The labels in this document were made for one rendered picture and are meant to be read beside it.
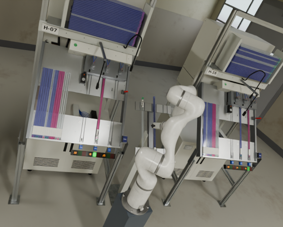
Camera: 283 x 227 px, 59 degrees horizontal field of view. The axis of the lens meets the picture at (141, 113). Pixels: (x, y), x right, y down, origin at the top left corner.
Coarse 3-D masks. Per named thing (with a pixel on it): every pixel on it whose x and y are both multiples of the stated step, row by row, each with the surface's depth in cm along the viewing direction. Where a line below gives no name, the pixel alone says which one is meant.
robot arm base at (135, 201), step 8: (136, 184) 149; (128, 192) 164; (136, 192) 149; (144, 192) 147; (128, 200) 156; (136, 200) 152; (144, 200) 152; (128, 208) 154; (136, 208) 155; (144, 208) 158
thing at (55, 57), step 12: (48, 48) 185; (60, 48) 188; (48, 60) 184; (60, 60) 187; (72, 60) 191; (84, 60) 194; (72, 72) 190; (72, 84) 189; (96, 84) 196; (108, 84) 200; (120, 84) 204; (108, 96) 199; (120, 96) 203
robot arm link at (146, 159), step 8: (136, 152) 143; (144, 152) 139; (152, 152) 139; (136, 160) 140; (144, 160) 138; (152, 160) 137; (144, 168) 140; (152, 168) 138; (144, 176) 143; (152, 176) 147; (144, 184) 144; (152, 184) 145
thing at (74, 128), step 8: (32, 120) 175; (64, 120) 183; (72, 120) 186; (80, 120) 188; (88, 120) 190; (96, 120) 193; (104, 120) 195; (32, 128) 174; (64, 128) 183; (72, 128) 185; (80, 128) 187; (88, 128) 190; (96, 128) 192; (104, 128) 195; (112, 128) 197; (120, 128) 200; (64, 136) 182; (72, 136) 184; (80, 136) 186; (88, 136) 189; (104, 136) 194; (112, 136) 196; (104, 144) 193; (112, 144) 196
